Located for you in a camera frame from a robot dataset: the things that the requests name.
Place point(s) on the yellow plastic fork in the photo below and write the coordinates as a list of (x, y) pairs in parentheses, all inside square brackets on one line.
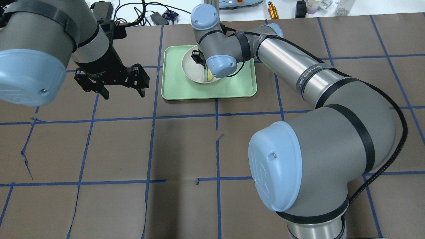
[(209, 75)]

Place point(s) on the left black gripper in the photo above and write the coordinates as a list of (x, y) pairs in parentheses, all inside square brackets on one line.
[(99, 64)]

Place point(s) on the right robot arm grey silver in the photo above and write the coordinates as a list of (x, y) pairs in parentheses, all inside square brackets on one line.
[(311, 168)]

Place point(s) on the black power adapter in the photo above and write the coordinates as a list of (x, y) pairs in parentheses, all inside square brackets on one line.
[(158, 19)]

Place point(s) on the gold metal cylinder tool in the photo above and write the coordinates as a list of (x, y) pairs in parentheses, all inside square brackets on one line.
[(272, 11)]

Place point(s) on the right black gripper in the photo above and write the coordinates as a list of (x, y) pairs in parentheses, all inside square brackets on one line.
[(199, 59)]

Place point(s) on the light green tray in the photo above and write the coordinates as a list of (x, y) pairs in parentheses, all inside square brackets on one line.
[(177, 86)]

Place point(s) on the left robot arm grey silver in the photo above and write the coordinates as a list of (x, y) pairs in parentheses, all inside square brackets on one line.
[(40, 37)]

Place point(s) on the white round plate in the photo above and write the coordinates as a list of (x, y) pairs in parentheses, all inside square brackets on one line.
[(195, 72)]

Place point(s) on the aluminium frame post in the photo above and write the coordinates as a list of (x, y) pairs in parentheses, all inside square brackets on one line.
[(214, 3)]

